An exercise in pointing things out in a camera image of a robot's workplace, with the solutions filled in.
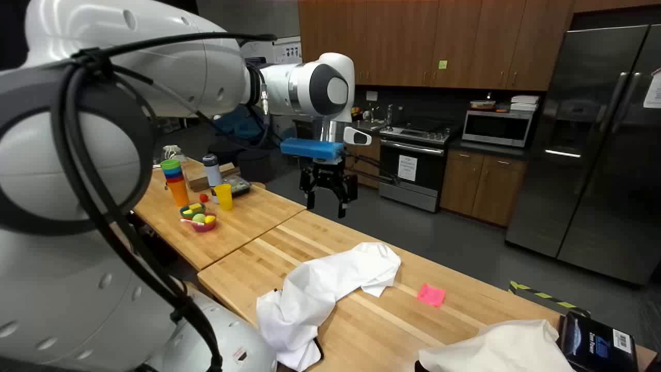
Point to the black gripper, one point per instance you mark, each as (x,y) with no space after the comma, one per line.
(330,178)

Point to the white linen cloth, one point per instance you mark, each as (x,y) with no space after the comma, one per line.
(310,296)

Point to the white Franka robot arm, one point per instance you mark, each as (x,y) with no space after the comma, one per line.
(70,291)

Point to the wide wooden base cabinet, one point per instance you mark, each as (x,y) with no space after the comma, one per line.
(365,167)

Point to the white paper on oven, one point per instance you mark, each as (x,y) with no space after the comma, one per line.
(407,168)

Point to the dark metal tray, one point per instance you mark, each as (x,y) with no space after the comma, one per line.
(240,185)

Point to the stainless steel oven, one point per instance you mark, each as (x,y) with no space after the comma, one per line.
(415,173)

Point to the grey bottle with dark lid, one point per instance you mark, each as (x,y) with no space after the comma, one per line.
(212,173)

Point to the bowl of toy fruit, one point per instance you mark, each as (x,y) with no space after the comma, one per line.
(200,219)

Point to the small wooden block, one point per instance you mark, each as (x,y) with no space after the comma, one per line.
(198,185)

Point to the pink sticky note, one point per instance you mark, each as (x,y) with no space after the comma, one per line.
(432,296)

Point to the stack of coloured cups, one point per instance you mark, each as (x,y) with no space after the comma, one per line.
(177,186)

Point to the wooden base cabinet two doors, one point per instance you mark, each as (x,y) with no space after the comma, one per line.
(483,186)

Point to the green sticky note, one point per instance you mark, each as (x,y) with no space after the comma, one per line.
(443,64)

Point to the bowl on microwave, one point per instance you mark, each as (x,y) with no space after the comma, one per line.
(483,106)

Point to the silver microwave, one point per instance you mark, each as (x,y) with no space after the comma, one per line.
(496,129)

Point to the stack of white plates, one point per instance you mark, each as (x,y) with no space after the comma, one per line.
(525,105)

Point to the cream cloth bag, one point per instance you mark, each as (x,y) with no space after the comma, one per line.
(496,349)

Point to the yellow black floor tape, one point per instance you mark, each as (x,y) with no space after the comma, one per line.
(549,296)

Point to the stainless steel refrigerator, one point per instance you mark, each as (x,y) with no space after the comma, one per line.
(591,157)

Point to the black box with blue print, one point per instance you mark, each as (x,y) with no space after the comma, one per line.
(594,343)

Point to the white paper on refrigerator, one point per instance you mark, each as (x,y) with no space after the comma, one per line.
(653,92)

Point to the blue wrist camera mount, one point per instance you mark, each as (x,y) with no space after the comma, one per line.
(310,150)

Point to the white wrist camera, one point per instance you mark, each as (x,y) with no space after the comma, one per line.
(356,136)

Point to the white wall outlet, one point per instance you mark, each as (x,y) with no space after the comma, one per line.
(373,95)

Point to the white wall poster board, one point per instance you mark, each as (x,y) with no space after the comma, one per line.
(282,52)

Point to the brown wooden wall cabinets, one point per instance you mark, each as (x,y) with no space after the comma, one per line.
(427,43)

